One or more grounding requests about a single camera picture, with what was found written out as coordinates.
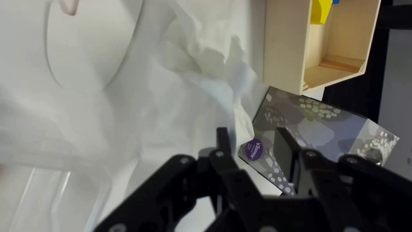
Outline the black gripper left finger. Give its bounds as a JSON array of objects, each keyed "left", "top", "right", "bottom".
[{"left": 92, "top": 127, "right": 277, "bottom": 232}]

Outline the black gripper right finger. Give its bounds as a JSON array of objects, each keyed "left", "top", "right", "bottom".
[{"left": 266, "top": 127, "right": 412, "bottom": 232}]

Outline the white napkin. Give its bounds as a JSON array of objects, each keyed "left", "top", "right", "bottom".
[{"left": 0, "top": 0, "right": 271, "bottom": 230}]

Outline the wooden shape sorter box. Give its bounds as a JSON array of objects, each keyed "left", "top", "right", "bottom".
[{"left": 263, "top": 0, "right": 383, "bottom": 97}]

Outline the yellow wooden block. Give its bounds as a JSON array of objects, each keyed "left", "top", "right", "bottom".
[{"left": 309, "top": 0, "right": 336, "bottom": 26}]

